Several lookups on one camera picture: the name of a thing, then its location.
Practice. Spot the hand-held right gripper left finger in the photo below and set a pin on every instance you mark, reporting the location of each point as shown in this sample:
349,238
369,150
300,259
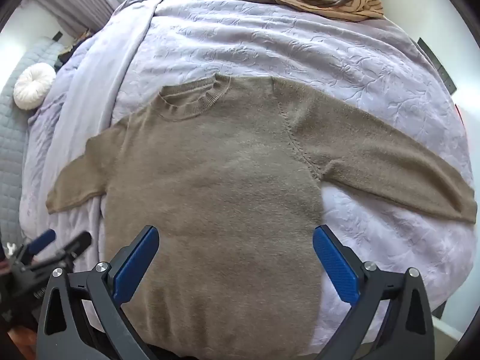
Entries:
137,264

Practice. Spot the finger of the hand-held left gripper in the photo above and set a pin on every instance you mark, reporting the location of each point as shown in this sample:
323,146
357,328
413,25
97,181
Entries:
42,242
77,243

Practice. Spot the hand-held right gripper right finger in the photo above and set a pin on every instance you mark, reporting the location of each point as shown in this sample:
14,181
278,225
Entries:
335,266

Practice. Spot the taupe knit sweater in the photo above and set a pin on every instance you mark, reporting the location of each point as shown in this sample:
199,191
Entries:
225,195

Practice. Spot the grey quilted pad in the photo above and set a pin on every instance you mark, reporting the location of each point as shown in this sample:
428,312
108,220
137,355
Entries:
13,150

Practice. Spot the white round cushion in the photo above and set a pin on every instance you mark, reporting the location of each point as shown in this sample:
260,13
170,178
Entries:
33,86

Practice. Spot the lavender smooth duvet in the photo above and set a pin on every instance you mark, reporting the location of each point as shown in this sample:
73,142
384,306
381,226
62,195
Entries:
93,82

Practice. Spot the lavender embossed blanket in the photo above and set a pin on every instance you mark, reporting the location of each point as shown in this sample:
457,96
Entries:
300,45

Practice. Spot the black wall strip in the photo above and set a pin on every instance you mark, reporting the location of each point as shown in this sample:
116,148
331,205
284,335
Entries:
437,65

